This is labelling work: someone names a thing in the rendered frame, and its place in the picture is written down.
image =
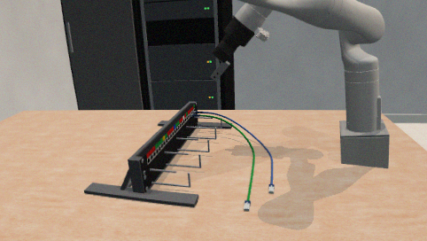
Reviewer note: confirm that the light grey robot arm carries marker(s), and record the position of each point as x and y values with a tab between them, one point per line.
361	24

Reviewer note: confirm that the white cable plug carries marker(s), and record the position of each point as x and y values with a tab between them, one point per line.
271	188
247	205

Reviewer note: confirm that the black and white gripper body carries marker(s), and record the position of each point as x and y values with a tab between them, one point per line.
245	24

